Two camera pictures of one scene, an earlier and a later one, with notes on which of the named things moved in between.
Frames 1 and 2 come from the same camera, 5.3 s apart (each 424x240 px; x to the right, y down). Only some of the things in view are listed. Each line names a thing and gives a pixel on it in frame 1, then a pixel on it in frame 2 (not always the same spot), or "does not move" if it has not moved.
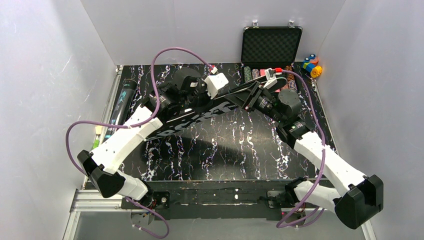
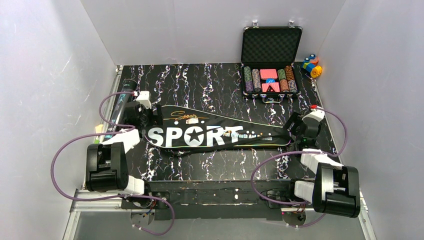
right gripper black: [250, 99] to [294, 123]
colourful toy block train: [310, 64] does not move
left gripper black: [201, 99] to [156, 114]
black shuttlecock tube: [122, 106] does not move
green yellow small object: [98, 129] does not move
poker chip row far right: [292, 84] does not move
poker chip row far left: [247, 74] does not move
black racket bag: [218, 108] to [178, 130]
